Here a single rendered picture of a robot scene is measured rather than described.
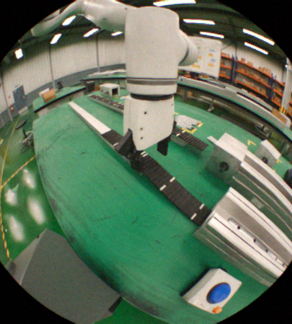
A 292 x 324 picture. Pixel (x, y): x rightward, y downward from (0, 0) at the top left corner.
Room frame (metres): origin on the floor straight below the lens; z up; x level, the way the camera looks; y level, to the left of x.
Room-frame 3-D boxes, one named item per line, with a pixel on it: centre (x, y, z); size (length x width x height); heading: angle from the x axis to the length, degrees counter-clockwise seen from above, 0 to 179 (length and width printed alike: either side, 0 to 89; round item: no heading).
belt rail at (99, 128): (0.59, 0.32, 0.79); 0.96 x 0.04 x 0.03; 42
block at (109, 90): (1.02, 0.28, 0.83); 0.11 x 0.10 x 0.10; 132
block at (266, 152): (0.24, -0.48, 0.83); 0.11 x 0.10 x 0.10; 110
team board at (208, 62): (3.19, -1.04, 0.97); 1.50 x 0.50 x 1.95; 48
